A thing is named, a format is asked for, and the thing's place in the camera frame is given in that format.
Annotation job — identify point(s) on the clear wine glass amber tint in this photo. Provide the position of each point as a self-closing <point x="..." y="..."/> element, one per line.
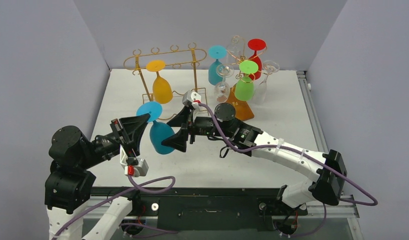
<point x="269" y="67"/>

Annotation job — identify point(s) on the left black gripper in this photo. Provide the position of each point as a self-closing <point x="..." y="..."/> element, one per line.
<point x="133" y="127"/>

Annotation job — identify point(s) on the orange plastic goblet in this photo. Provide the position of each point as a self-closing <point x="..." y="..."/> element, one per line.
<point x="161" y="88"/>

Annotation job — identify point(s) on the blue plastic goblet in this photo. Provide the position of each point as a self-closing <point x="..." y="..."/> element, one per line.
<point x="159" y="131"/>

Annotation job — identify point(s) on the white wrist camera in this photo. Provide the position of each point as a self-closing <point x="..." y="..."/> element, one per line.
<point x="191" y="100"/>
<point x="132" y="166"/>

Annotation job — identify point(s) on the teal plastic goblet front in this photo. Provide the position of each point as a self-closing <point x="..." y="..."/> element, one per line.
<point x="216" y="52"/>

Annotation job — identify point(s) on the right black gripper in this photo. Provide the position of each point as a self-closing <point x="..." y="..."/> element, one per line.
<point x="191" y="126"/>

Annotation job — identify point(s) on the gold rectangular wire glass rack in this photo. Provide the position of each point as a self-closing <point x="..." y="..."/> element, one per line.
<point x="176" y="58"/>

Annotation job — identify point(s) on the aluminium rail frame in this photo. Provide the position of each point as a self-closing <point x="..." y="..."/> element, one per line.
<point x="287" y="112"/>

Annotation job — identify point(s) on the clear glass tumbler goblet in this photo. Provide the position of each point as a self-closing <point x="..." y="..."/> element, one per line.
<point x="235" y="50"/>

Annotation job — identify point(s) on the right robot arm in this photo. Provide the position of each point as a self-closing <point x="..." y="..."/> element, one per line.
<point x="325" y="172"/>

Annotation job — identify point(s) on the gold tree rack wooden base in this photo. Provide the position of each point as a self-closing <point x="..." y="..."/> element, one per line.
<point x="242" y="109"/>

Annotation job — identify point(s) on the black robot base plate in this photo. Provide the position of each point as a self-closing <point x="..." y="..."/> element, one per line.
<point x="202" y="209"/>

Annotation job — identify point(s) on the clear wine glass front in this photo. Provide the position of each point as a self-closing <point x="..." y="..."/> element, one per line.
<point x="222" y="89"/>

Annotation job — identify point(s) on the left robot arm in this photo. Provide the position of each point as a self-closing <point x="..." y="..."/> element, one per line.
<point x="69" y="185"/>

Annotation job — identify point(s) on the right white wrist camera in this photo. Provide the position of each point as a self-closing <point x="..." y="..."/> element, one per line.
<point x="191" y="100"/>

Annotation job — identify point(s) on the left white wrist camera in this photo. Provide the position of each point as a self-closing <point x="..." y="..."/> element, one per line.
<point x="132" y="166"/>

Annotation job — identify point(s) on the green plastic goblet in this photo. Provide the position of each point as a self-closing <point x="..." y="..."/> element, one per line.
<point x="244" y="89"/>

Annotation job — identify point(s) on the red plastic goblet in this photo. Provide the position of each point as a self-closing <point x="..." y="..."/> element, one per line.
<point x="256" y="44"/>

